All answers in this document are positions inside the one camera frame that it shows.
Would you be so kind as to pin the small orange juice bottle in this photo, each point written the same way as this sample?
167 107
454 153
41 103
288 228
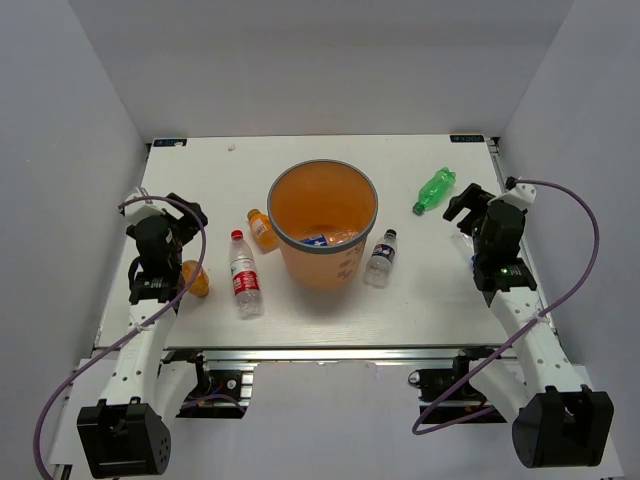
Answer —
262 230

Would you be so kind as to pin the right blue table sticker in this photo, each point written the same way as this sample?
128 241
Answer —
466 138

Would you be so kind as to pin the clear bottle blue label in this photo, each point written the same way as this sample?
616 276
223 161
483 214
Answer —
465 247

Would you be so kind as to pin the blue table sticker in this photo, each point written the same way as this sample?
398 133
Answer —
466 138
162 143

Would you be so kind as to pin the clear bottle black cap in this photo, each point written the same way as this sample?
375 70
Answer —
379 266

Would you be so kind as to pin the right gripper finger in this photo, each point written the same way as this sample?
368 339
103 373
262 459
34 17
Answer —
470 199
469 222

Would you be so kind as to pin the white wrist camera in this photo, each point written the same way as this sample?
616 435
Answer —
138 206
519 194

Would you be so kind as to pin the left blue table sticker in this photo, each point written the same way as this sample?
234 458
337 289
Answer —
162 143

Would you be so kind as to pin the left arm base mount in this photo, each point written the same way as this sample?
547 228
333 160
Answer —
223 388

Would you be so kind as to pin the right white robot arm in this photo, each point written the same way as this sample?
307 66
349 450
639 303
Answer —
556 419

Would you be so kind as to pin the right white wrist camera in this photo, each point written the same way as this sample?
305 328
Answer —
519 194

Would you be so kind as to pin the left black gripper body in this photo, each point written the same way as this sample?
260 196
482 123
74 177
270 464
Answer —
180 235

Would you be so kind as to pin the clear bottle red label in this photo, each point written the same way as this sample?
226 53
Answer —
244 277

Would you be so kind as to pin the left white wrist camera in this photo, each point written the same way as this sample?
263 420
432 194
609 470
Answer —
138 206

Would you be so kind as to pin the orange juice bottle wide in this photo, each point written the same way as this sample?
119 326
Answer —
200 281

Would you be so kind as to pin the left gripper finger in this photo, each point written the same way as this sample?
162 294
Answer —
176 208
194 220

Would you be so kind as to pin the orange plastic bin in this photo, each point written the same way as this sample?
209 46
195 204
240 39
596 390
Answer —
322 192

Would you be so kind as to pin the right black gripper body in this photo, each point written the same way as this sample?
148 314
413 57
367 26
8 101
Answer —
479 245

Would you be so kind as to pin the crushed bottle inside bin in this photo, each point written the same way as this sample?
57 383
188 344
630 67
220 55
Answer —
326 236

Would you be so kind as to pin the aluminium table rail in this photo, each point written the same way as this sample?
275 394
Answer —
257 354

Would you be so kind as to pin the green plastic bottle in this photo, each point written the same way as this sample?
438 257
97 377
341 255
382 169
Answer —
434 191

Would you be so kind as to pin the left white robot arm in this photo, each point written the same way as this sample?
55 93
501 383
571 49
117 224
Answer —
127 432

